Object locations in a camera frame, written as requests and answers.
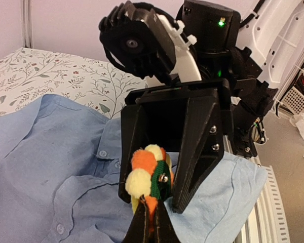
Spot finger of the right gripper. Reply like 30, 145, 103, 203
172, 89, 224, 213
118, 105, 147, 203

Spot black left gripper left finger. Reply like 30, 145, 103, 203
123, 196, 149, 243

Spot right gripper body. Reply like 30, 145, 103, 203
125, 78, 233, 153

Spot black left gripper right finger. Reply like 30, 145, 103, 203
153, 200, 180, 243

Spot yellow orange flower brooch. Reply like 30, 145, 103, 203
125, 144, 174, 238

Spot blue button-up shirt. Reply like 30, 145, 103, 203
0, 95, 268, 242

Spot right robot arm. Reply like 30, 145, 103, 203
99, 1, 304, 242

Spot white perforated basket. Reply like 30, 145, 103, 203
282, 87, 304, 114

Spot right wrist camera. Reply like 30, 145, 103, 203
99, 1, 201, 87

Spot aluminium front rail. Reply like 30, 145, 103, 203
222, 134, 292, 243

